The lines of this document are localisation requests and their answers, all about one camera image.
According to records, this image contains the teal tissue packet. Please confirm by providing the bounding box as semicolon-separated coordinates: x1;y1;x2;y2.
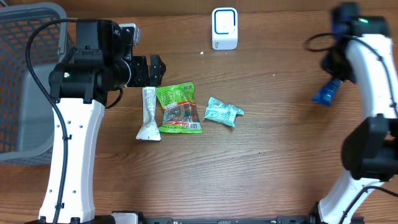
204;97;244;128

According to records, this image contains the grey plastic basket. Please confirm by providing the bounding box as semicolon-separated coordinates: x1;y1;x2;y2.
1;2;67;166

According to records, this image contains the green snack bag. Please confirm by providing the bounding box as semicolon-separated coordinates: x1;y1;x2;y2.
156;82;203;134

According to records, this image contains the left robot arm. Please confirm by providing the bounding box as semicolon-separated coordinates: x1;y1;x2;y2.
37;19;166;224

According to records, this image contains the white tube with gold cap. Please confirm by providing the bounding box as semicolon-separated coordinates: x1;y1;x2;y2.
136;86;161;141

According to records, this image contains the white barcode scanner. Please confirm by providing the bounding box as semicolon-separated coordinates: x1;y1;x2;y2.
211;7;238;50

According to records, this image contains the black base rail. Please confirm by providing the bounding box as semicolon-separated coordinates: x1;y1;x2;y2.
88;212;322;224

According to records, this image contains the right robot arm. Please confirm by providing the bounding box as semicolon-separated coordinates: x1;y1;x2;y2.
306;2;397;223

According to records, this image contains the blue snack wrapper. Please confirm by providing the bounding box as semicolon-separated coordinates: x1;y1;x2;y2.
312;78;343;106

